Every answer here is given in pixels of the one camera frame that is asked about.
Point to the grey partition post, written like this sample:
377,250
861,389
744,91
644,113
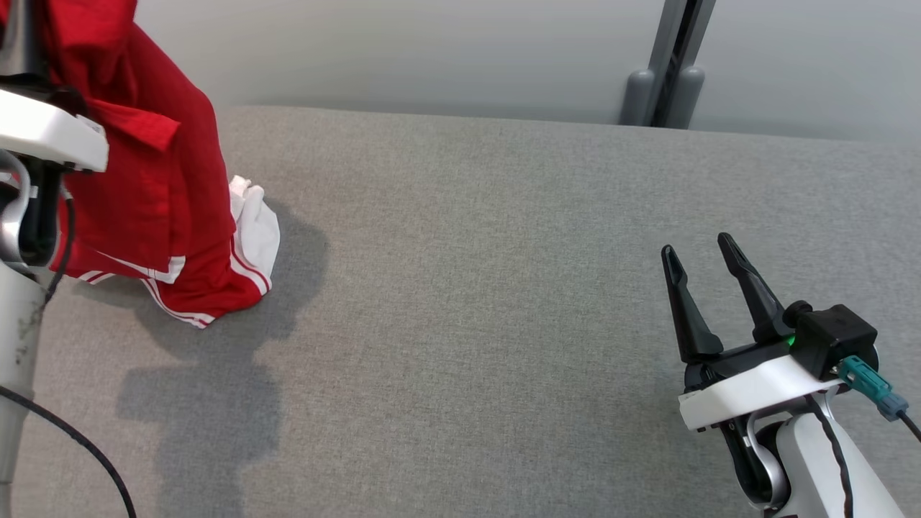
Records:
688,101
669,36

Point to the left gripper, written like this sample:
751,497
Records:
50,133

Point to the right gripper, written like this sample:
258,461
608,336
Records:
755,388

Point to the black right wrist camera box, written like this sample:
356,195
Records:
835,342

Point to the red tank top white hem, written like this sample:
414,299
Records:
144,180

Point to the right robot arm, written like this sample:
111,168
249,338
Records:
813,467

